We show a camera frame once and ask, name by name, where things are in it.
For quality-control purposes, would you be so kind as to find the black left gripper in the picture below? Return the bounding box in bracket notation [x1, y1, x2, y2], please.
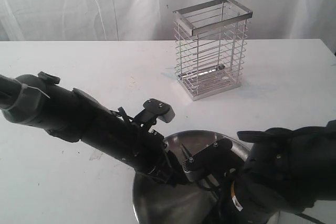
[120, 108, 188, 187]

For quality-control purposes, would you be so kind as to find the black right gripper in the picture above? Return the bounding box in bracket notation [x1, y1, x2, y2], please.
[199, 166, 236, 223]

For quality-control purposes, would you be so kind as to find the black handled knife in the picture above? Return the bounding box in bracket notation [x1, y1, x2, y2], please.
[180, 144, 194, 163]

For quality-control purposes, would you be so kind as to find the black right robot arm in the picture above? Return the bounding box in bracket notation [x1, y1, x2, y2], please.
[204, 120, 335, 223]

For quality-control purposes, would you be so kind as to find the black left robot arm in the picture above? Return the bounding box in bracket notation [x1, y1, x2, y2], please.
[1, 72, 188, 186]

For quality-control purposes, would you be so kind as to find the round steel plate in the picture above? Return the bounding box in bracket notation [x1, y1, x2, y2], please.
[131, 130, 281, 224]

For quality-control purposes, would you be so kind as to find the clear tape piece lower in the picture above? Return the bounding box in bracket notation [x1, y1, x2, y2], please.
[89, 149, 103, 161]

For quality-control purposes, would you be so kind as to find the white backdrop curtain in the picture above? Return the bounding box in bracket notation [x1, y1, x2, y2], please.
[1, 0, 335, 48]

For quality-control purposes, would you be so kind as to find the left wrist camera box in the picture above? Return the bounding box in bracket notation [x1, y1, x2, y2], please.
[143, 98, 175, 123]

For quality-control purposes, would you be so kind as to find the wire metal utensil rack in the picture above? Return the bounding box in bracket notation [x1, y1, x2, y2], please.
[173, 0, 253, 101]

